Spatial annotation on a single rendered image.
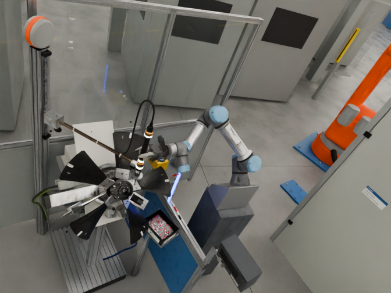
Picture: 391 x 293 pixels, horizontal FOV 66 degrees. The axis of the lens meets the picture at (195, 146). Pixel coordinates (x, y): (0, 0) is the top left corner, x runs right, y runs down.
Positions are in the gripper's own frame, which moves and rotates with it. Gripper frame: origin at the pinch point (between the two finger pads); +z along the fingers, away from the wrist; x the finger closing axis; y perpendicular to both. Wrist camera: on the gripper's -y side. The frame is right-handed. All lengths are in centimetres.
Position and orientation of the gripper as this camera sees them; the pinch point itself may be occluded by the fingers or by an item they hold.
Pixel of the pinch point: (138, 152)
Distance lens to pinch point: 174.7
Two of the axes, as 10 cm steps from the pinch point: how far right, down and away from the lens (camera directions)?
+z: -8.0, 1.4, -5.8
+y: -3.2, 7.2, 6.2
